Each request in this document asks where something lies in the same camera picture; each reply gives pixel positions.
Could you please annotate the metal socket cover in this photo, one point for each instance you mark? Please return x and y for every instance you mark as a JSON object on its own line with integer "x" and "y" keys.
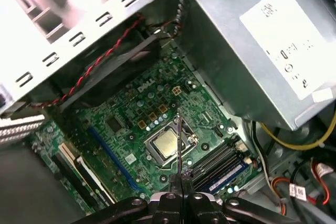
{"x": 155, "y": 153}

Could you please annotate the RAM memory stick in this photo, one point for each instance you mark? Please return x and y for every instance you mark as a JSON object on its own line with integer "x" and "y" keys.
{"x": 179, "y": 140}
{"x": 225, "y": 178}

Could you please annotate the silver CPU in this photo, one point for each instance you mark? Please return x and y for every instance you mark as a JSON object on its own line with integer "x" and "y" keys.
{"x": 165, "y": 144}

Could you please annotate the black expansion slot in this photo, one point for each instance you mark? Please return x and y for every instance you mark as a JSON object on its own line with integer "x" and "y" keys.
{"x": 94, "y": 179}
{"x": 71, "y": 176}

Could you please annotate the white board connector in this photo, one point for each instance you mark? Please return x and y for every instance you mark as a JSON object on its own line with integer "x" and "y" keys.
{"x": 240, "y": 146}
{"x": 248, "y": 159}

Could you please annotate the black RAM slot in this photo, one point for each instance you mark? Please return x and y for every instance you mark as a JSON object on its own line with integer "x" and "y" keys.
{"x": 212, "y": 153}
{"x": 218, "y": 165}
{"x": 215, "y": 159}

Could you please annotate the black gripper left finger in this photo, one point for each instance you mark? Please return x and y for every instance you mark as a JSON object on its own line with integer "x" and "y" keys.
{"x": 168, "y": 211}

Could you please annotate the silver metal PC case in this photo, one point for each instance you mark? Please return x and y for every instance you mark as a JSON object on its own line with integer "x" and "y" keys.
{"x": 63, "y": 48}

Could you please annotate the silver power supply box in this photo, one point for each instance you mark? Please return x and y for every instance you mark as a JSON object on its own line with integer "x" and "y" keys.
{"x": 231, "y": 51}

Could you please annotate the silver vented slot cover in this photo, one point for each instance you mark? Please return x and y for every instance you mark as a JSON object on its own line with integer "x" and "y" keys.
{"x": 18, "y": 128}

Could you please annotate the CPU socket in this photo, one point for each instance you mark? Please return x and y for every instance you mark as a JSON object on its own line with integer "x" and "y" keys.
{"x": 185, "y": 132}

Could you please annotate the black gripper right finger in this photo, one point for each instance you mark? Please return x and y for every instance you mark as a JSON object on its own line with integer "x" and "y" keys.
{"x": 199, "y": 211}

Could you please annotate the blue expansion slot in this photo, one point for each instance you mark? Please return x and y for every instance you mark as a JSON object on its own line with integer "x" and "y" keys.
{"x": 114, "y": 159}

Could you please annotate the green Dell motherboard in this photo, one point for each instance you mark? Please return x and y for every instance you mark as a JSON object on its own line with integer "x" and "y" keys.
{"x": 118, "y": 142}

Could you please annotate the black case fan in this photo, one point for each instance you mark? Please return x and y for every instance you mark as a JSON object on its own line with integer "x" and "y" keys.
{"x": 118, "y": 64}

